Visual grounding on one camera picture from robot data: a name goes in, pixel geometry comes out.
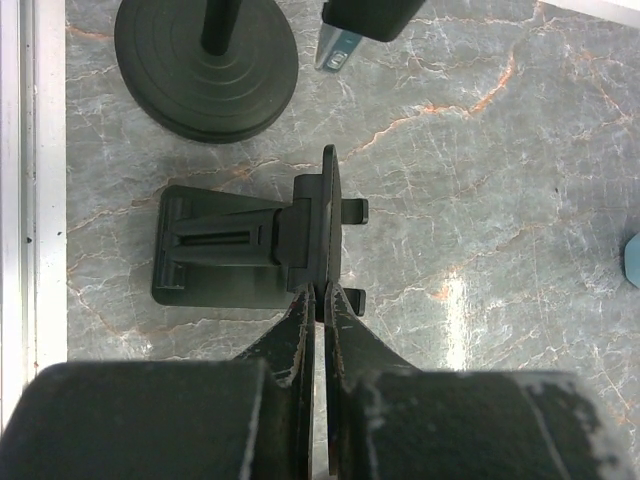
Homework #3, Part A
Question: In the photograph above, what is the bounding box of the black phone clear case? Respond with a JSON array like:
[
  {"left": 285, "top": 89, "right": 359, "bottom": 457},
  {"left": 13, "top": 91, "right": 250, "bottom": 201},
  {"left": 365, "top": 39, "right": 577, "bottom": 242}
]
[{"left": 315, "top": 0, "right": 424, "bottom": 73}]

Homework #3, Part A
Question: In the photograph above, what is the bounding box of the black round-base phone stand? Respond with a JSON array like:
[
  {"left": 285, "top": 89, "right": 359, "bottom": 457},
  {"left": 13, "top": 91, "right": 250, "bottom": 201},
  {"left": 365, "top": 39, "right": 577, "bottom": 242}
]
[{"left": 114, "top": 1, "right": 299, "bottom": 144}]

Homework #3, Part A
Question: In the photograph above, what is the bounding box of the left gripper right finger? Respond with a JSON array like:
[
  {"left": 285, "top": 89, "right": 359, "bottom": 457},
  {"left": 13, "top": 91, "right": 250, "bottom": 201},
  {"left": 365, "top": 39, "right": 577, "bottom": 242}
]
[{"left": 324, "top": 283, "right": 634, "bottom": 479}]

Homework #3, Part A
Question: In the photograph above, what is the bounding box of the light blue mug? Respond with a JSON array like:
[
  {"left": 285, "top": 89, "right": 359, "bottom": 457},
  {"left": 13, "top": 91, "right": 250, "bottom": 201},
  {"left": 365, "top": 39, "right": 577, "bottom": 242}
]
[{"left": 623, "top": 233, "right": 640, "bottom": 288}]

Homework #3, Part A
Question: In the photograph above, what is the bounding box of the black folding phone stand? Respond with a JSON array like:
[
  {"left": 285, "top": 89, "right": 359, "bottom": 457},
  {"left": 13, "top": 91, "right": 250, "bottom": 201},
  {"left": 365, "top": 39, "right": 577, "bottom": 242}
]
[{"left": 151, "top": 145, "right": 369, "bottom": 309}]

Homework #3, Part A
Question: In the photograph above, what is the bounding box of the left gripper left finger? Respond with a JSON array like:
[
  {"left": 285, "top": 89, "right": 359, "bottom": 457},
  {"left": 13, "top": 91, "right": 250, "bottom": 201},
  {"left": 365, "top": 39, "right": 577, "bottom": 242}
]
[{"left": 1, "top": 286, "right": 316, "bottom": 479}]

